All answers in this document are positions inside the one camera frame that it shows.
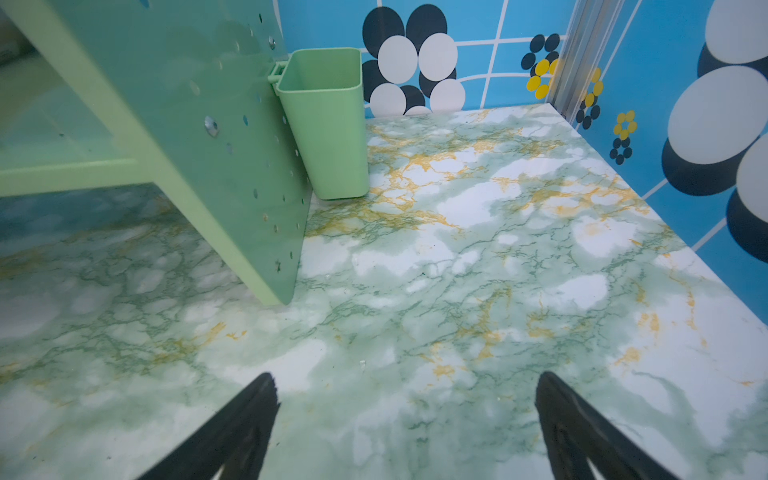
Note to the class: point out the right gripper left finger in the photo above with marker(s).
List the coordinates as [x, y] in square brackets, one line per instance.
[232, 444]

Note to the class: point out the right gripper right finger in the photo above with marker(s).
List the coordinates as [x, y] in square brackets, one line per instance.
[581, 442]

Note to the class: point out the green wooden shelf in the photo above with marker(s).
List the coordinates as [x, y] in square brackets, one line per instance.
[173, 93]

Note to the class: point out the green cup on shelf side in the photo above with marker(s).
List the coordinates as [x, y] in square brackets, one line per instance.
[321, 92]

